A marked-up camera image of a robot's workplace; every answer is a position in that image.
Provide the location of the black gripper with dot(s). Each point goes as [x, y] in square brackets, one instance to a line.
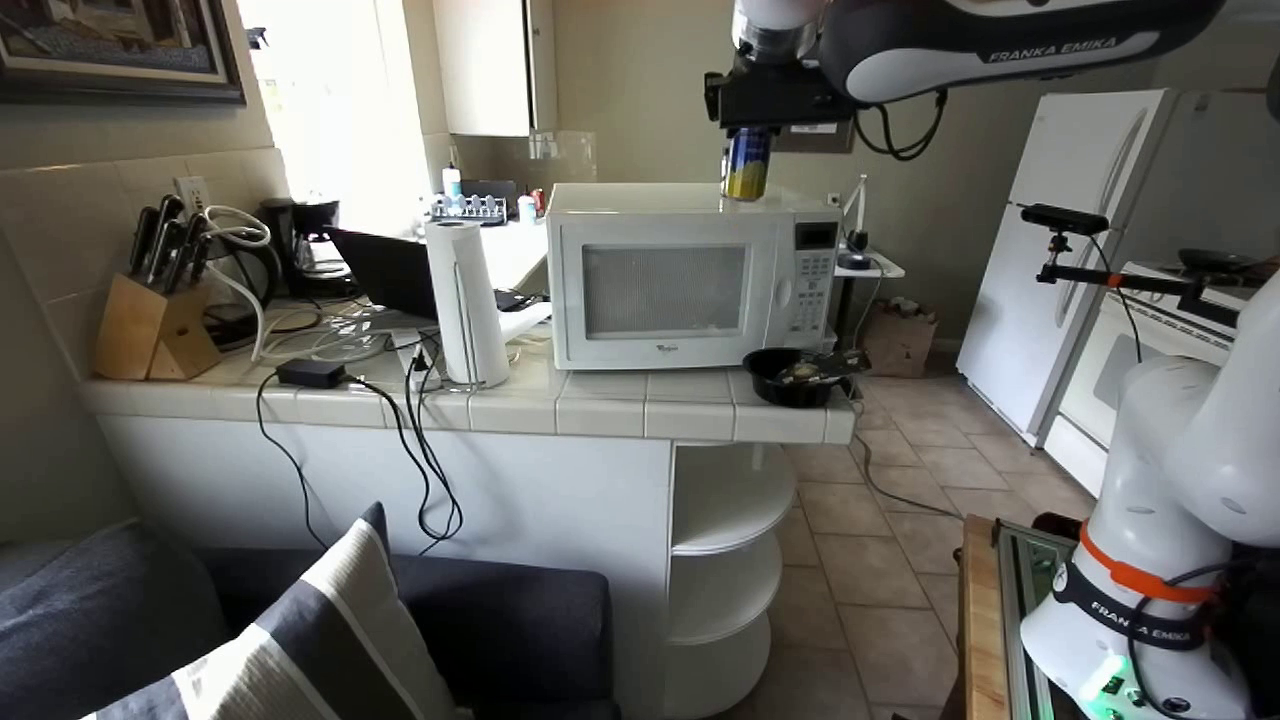
[775, 96]

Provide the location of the yellow and blue can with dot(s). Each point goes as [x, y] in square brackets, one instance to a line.
[744, 167]

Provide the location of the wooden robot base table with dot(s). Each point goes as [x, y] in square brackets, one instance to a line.
[1000, 579]

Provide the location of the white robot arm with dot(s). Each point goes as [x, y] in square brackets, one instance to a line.
[1193, 471]

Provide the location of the white microwave oven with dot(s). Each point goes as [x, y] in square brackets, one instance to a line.
[649, 277]

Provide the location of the brown cardboard box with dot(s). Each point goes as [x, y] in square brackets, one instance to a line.
[897, 343]

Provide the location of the black frying pan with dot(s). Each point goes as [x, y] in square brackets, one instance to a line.
[793, 379]

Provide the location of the white leaning panel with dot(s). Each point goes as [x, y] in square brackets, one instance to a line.
[1065, 202]

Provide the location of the white paper towel roll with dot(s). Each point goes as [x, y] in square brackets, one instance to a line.
[467, 306]

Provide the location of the white round corner shelf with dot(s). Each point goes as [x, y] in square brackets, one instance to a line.
[727, 572]

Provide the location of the black laptop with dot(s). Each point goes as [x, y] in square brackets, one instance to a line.
[388, 269]

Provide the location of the black power adapter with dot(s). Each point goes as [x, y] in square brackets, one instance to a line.
[309, 375]

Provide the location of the wooden knife block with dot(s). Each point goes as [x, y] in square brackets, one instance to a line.
[150, 337]

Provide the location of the striped grey white pillow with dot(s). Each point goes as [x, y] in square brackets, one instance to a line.
[334, 645]

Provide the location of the large dark framed picture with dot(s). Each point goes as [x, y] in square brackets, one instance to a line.
[118, 51]

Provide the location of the small framed wall picture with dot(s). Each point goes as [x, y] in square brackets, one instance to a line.
[812, 139]

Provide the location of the black camera on tripod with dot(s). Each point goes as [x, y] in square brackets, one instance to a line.
[1068, 221]

